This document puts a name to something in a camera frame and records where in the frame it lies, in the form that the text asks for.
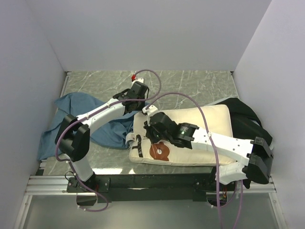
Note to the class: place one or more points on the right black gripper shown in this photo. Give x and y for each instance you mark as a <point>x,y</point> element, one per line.
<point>149,132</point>

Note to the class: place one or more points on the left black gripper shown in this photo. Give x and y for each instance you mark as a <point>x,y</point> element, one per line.
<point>141,107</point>

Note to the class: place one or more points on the blue fabric pillowcase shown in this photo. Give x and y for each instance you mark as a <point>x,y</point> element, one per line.
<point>112,134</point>

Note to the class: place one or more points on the cream pillow with bear print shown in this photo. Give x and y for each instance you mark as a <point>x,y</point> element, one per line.
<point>215,117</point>

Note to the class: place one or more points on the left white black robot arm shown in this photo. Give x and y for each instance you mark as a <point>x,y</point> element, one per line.
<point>73,137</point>

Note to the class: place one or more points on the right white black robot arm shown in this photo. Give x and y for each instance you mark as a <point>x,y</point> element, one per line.
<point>234,148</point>

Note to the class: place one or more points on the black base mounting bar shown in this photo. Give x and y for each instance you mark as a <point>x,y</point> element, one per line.
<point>146,187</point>

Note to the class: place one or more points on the black garment pile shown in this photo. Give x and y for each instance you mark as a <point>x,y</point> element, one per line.
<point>246,125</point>

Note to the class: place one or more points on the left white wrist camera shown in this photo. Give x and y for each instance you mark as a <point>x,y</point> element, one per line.
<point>135,78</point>

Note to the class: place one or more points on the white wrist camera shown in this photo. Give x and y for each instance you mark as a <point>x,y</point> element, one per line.
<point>135,78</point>
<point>149,111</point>

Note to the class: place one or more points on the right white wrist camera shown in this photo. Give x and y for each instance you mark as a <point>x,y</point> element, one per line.
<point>149,111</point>

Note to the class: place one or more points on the aluminium frame rail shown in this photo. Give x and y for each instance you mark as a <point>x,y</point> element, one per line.
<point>46,186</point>

